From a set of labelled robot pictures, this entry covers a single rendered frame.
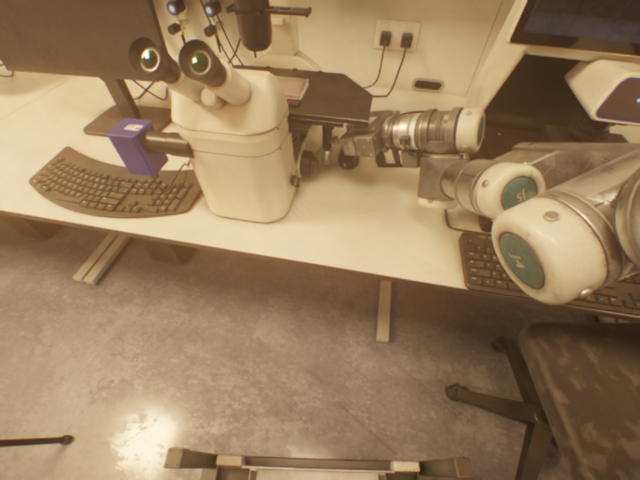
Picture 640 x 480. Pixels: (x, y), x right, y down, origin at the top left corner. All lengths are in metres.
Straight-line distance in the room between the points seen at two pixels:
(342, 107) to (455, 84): 0.72
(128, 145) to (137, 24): 0.35
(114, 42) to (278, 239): 0.63
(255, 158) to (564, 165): 0.46
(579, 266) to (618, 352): 0.86
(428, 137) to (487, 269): 0.29
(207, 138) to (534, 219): 0.49
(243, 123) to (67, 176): 0.59
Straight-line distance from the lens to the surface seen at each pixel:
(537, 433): 1.35
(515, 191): 0.45
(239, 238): 0.66
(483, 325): 1.54
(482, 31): 1.27
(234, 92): 0.50
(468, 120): 0.60
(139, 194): 0.84
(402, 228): 0.69
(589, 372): 1.06
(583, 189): 0.32
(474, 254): 0.67
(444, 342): 1.43
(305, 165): 0.72
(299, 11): 0.69
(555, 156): 0.49
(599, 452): 0.99
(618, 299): 0.79
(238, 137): 0.54
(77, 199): 0.91
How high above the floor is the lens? 1.25
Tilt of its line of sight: 51 degrees down
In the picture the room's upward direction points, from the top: 1 degrees clockwise
